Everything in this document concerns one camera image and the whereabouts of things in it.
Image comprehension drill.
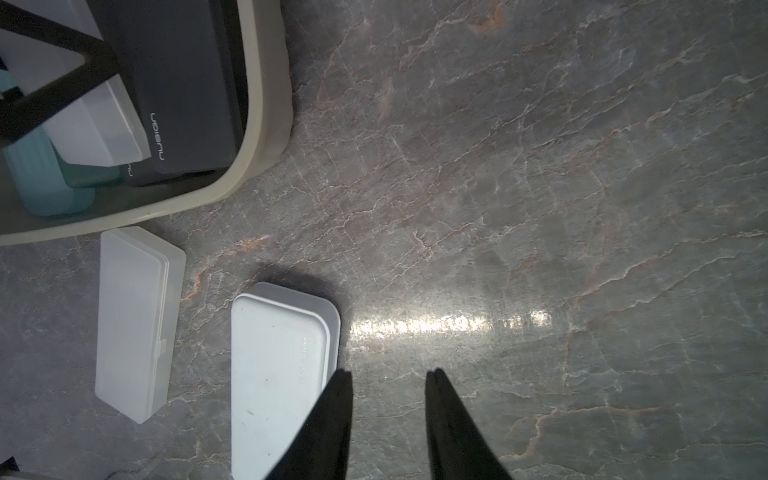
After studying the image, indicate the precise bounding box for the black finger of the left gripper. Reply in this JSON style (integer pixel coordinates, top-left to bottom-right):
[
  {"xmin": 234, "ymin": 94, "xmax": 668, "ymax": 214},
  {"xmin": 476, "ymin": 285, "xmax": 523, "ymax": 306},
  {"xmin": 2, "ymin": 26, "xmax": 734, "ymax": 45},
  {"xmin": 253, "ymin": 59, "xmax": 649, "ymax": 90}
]
[{"xmin": 0, "ymin": 0, "xmax": 121, "ymax": 145}]

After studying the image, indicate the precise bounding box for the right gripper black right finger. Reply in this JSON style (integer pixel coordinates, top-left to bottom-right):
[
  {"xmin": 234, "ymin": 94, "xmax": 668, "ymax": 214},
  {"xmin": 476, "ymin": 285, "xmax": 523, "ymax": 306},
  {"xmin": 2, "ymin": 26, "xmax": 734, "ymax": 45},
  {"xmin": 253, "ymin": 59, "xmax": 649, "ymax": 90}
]
[{"xmin": 425, "ymin": 368, "xmax": 511, "ymax": 479}]

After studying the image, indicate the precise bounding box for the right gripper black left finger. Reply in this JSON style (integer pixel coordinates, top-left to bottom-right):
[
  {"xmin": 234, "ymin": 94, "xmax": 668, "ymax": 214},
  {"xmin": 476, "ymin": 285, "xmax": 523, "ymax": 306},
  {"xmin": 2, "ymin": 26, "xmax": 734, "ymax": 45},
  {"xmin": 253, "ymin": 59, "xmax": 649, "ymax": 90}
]
[{"xmin": 267, "ymin": 369, "xmax": 353, "ymax": 479}]

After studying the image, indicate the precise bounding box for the teal ribbed pencil case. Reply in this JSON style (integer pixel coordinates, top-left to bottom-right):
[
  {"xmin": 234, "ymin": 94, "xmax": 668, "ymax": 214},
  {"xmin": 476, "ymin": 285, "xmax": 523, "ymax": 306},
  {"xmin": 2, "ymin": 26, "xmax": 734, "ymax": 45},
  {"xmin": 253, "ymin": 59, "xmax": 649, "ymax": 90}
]
[{"xmin": 0, "ymin": 71, "xmax": 97, "ymax": 218}]

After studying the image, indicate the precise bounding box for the clear pencil case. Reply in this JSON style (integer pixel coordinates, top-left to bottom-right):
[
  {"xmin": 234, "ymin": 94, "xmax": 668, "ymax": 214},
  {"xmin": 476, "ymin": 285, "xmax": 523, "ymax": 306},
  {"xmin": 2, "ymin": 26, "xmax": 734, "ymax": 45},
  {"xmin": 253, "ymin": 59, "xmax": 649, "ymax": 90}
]
[
  {"xmin": 1, "ymin": 0, "xmax": 151, "ymax": 167},
  {"xmin": 95, "ymin": 226, "xmax": 186, "ymax": 424}
]

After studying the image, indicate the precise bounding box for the light blue pencil case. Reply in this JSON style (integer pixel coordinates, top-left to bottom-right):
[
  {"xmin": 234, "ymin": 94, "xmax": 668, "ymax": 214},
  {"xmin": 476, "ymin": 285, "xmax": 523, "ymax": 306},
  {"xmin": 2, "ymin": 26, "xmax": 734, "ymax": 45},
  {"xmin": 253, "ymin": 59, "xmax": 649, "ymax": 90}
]
[{"xmin": 231, "ymin": 282, "xmax": 341, "ymax": 479}]

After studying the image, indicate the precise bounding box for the black pencil case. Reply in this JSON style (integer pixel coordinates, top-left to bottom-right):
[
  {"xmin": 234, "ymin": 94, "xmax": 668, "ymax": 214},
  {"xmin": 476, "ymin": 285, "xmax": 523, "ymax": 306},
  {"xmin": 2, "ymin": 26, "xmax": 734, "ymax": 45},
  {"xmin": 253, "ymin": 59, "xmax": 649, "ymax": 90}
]
[{"xmin": 88, "ymin": 0, "xmax": 248, "ymax": 187}]

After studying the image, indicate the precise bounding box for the grey-green plastic storage box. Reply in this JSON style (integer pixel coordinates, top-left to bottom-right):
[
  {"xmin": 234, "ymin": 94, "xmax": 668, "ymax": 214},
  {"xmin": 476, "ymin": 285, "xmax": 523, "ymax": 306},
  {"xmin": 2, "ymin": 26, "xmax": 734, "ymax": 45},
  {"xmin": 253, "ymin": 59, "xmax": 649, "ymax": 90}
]
[{"xmin": 1, "ymin": 1, "xmax": 293, "ymax": 245}]

